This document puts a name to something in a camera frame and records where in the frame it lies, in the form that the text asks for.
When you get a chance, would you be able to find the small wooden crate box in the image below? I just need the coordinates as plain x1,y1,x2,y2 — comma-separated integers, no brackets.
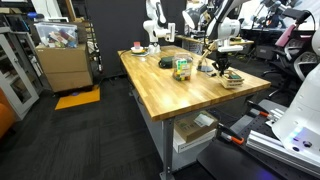
218,70,244,89

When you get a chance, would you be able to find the white flat box under table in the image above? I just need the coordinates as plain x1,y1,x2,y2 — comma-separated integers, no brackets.
173,130,216,153

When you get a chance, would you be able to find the white robot arm on table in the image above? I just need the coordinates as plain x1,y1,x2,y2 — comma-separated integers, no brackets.
143,0,175,54

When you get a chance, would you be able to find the orange chair edge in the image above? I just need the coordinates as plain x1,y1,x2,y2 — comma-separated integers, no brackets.
0,88,16,138

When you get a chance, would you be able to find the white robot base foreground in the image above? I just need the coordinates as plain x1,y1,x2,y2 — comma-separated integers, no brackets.
270,28,320,165

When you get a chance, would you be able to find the white moving robot arm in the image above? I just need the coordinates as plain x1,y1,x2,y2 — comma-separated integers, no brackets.
202,0,248,76

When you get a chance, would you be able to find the black office chair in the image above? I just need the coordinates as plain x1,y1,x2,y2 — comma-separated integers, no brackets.
262,8,319,100

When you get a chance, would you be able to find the grey glass door cabinet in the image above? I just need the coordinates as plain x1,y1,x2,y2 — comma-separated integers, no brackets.
0,27,43,120

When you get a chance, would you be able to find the wooden side desk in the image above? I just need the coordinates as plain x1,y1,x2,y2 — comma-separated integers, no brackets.
177,35,253,54

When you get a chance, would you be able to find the clear jar with colourful blocks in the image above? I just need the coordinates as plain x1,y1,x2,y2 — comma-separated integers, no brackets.
172,53,193,81

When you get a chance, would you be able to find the orange handled clamp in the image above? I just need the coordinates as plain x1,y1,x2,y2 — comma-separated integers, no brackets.
246,100,278,123
217,123,244,145

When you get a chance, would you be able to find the brown cardboard box under table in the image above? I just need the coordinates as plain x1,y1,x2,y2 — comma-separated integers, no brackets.
174,111,218,142

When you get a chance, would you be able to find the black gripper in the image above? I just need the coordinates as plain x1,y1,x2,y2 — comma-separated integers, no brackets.
213,52,231,76

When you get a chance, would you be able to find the plate with pink cup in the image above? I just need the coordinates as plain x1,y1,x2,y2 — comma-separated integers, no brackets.
131,41,149,56

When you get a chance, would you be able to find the aluminium extrusion rail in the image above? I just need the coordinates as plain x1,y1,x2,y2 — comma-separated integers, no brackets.
246,130,320,178

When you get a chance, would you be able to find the yellow floor mat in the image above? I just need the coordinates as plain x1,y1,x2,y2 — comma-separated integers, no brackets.
55,85,100,110

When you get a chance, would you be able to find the wooden desk lamp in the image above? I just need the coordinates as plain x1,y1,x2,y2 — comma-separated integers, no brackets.
182,4,213,72

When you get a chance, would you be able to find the clear plastic storage bin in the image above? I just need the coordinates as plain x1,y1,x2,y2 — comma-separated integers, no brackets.
35,22,78,48

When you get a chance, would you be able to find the large cardboard box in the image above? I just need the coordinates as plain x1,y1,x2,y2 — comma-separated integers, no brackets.
36,44,93,92

